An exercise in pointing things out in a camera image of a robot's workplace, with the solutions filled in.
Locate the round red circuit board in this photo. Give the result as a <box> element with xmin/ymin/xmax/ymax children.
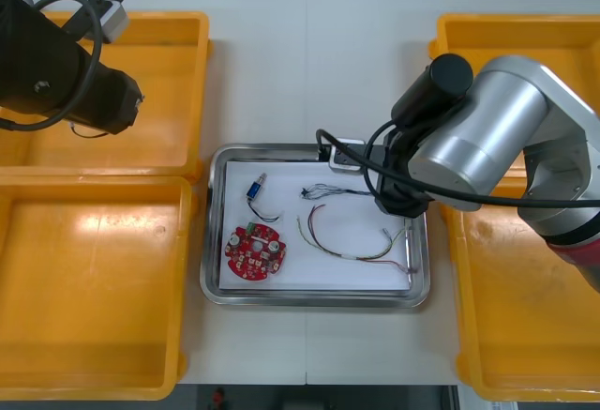
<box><xmin>223</xmin><ymin>222</ymin><xmax>289</xmax><ymax>284</ymax></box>

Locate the yellow-orange plastic bin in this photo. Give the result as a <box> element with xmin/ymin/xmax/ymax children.
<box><xmin>0</xmin><ymin>10</ymin><xmax>215</xmax><ymax>181</ymax></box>
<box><xmin>0</xmin><ymin>175</ymin><xmax>201</xmax><ymax>402</ymax></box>
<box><xmin>427</xmin><ymin>13</ymin><xmax>600</xmax><ymax>184</ymax></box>
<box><xmin>440</xmin><ymin>176</ymin><xmax>600</xmax><ymax>404</ymax></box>

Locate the white sheet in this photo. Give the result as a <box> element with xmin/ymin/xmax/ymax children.
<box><xmin>218</xmin><ymin>159</ymin><xmax>413</xmax><ymax>292</ymax></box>

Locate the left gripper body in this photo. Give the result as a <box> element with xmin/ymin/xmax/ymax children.
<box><xmin>82</xmin><ymin>68</ymin><xmax>143</xmax><ymax>137</ymax></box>

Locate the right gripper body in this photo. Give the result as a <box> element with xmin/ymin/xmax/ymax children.
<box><xmin>373</xmin><ymin>165</ymin><xmax>430</xmax><ymax>220</ymax></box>

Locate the grey-white twisted wire harness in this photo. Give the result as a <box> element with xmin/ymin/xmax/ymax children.
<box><xmin>298</xmin><ymin>183</ymin><xmax>377</xmax><ymax>201</ymax></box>

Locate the steel tray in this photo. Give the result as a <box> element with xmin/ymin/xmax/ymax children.
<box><xmin>200</xmin><ymin>143</ymin><xmax>431</xmax><ymax>308</ymax></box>

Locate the red green-yellow wire harness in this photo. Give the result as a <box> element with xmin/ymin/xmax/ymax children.
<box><xmin>295</xmin><ymin>203</ymin><xmax>419</xmax><ymax>274</ymax></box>

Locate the blue label metal solenoid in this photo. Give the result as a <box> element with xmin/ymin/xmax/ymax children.
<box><xmin>245</xmin><ymin>174</ymin><xmax>285</xmax><ymax>223</ymax></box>

